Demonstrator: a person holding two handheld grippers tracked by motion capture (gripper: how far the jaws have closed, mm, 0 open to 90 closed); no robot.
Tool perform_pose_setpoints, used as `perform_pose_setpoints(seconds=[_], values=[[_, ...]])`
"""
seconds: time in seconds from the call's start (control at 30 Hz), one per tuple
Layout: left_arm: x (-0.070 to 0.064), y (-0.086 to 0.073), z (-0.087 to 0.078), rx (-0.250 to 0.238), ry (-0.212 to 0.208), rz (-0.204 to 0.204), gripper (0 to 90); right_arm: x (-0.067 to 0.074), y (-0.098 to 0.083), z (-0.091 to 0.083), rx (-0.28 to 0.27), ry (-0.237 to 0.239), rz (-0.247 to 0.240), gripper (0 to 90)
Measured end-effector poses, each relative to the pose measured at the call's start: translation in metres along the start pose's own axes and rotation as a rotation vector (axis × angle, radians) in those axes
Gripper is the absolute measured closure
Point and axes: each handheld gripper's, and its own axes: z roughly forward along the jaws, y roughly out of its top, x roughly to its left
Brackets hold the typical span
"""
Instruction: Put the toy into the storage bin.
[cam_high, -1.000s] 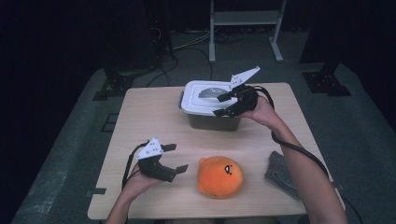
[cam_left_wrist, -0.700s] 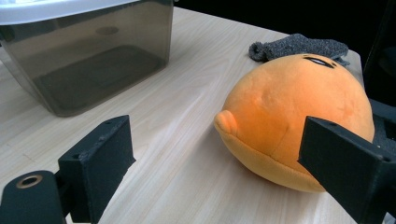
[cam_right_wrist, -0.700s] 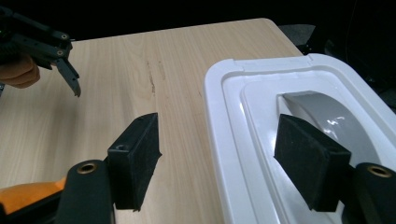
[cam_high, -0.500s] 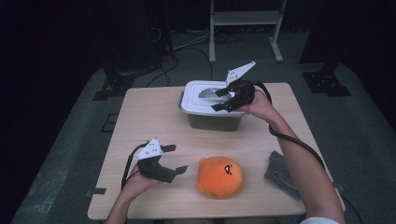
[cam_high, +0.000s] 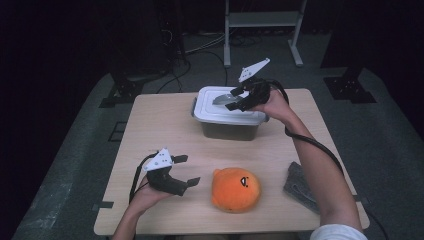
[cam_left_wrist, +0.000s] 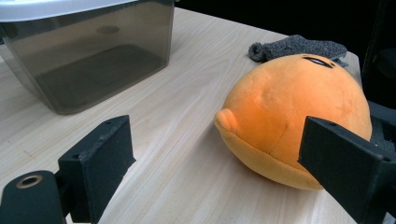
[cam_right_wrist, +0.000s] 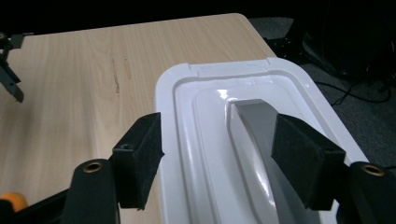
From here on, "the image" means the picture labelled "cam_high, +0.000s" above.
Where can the black tape strip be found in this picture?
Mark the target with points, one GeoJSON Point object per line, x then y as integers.
{"type": "Point", "coordinates": [105, 204]}
{"type": "Point", "coordinates": [362, 200]}

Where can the black stand base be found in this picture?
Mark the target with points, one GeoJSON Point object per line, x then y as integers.
{"type": "Point", "coordinates": [121, 91]}
{"type": "Point", "coordinates": [348, 88]}

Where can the orange plush toy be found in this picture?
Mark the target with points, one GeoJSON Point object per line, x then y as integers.
{"type": "Point", "coordinates": [233, 193]}

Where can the person's right hand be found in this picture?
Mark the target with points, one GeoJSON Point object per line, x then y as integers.
{"type": "Point", "coordinates": [276, 106]}

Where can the dark metal stand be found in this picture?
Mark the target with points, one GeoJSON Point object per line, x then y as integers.
{"type": "Point", "coordinates": [173, 33]}

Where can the grey fluffy cloth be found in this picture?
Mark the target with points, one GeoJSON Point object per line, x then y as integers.
{"type": "Point", "coordinates": [300, 186]}

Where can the white shirt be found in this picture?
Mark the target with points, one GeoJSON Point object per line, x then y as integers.
{"type": "Point", "coordinates": [338, 233]}

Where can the white metal stand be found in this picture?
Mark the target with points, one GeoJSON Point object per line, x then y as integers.
{"type": "Point", "coordinates": [263, 19]}

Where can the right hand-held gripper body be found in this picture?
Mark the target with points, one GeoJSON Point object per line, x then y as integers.
{"type": "Point", "coordinates": [258, 93]}

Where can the person's left hand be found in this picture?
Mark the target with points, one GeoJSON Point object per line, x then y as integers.
{"type": "Point", "coordinates": [146, 200]}

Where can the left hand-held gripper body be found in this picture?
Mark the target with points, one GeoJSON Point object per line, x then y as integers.
{"type": "Point", "coordinates": [163, 181]}

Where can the grey transparent storage box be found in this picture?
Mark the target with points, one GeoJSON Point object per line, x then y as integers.
{"type": "Point", "coordinates": [230, 131]}

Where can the white box lid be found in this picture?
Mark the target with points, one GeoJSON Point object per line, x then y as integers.
{"type": "Point", "coordinates": [213, 115]}

